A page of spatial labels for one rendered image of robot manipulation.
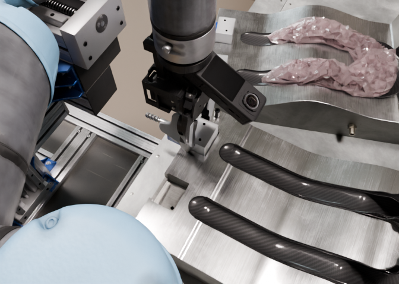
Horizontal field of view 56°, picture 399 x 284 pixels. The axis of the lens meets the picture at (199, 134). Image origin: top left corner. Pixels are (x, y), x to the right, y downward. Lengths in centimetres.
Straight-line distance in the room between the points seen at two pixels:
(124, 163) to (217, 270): 90
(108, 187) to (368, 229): 98
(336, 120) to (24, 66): 61
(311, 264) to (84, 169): 102
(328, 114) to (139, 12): 164
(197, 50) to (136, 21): 174
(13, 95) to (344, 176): 51
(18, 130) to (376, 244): 48
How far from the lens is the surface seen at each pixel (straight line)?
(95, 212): 16
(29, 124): 25
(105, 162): 143
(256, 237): 60
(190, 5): 39
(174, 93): 51
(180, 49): 43
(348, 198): 62
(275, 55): 81
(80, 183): 141
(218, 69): 49
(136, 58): 198
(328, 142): 79
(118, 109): 180
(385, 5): 111
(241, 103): 49
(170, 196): 63
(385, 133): 80
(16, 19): 28
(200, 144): 61
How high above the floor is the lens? 145
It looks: 59 degrees down
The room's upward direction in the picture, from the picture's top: straight up
